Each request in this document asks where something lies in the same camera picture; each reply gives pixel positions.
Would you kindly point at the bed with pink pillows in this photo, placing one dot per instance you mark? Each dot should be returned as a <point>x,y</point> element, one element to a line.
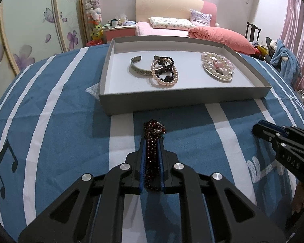
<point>167,5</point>

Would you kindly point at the white floral pillow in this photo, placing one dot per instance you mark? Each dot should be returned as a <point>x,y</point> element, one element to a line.
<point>171,23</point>

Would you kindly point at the dark wooden chair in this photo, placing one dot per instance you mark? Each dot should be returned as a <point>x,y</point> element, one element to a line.
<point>253,31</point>

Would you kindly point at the purple pillow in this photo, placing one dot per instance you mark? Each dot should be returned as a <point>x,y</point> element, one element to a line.
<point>200,17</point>

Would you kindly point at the blue white striped blanket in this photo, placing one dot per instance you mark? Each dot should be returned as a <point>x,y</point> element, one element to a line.
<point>65,111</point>

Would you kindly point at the blue garment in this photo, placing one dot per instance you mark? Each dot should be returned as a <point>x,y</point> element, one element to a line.
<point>285,60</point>

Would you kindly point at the person's right hand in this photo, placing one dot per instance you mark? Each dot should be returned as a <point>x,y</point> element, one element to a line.
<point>301,197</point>

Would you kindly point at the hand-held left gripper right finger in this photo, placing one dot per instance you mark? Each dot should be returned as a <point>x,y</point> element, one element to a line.
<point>163,168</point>

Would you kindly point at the pink striped curtain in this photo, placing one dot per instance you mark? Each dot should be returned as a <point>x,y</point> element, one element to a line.
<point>299,35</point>

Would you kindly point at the stack of plush toys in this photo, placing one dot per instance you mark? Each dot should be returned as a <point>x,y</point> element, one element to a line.
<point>93,12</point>

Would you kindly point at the pink bed sheet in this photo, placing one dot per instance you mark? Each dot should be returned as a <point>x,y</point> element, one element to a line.
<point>144,29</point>

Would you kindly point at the colourful toy pile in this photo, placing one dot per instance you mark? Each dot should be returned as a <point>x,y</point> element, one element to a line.
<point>263,50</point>

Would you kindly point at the pink nightstand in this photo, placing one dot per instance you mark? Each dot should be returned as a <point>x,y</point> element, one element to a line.
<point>117,34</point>

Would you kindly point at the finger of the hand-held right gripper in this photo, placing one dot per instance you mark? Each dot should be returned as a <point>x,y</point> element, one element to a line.
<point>264,131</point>

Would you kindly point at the coral quilt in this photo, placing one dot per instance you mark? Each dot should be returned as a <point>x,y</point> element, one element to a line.
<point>217,36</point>

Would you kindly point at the white mug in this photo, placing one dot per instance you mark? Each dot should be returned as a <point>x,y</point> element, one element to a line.
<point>114,23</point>

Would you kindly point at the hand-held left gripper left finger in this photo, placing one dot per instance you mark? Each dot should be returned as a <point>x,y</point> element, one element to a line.
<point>141,168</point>

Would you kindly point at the grey shallow tray box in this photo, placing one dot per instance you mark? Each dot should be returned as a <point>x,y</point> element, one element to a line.
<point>187,93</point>

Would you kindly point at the flower print wardrobe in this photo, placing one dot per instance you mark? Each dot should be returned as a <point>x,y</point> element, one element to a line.
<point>27,25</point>

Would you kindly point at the thin silver bangle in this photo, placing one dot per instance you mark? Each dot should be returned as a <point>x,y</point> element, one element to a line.
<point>217,77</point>

